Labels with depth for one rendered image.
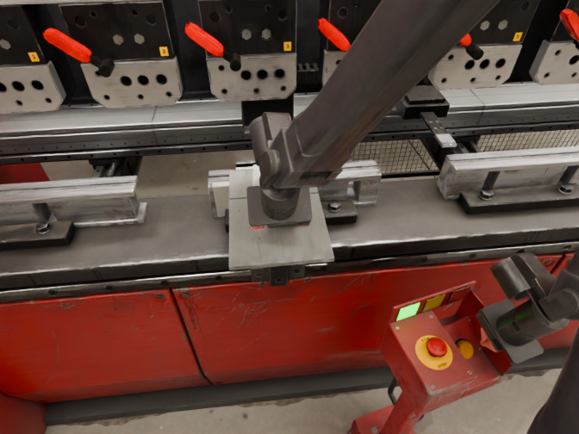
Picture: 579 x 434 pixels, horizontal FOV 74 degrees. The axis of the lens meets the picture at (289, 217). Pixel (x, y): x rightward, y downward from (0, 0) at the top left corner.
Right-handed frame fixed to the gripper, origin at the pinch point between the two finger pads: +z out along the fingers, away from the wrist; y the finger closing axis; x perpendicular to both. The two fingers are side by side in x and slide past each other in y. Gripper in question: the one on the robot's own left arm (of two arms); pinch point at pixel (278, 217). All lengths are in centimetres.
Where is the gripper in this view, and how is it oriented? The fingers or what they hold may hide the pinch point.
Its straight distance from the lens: 70.4
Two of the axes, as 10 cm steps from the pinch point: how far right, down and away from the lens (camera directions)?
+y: -9.9, 0.8, -0.6
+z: -0.4, 2.6, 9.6
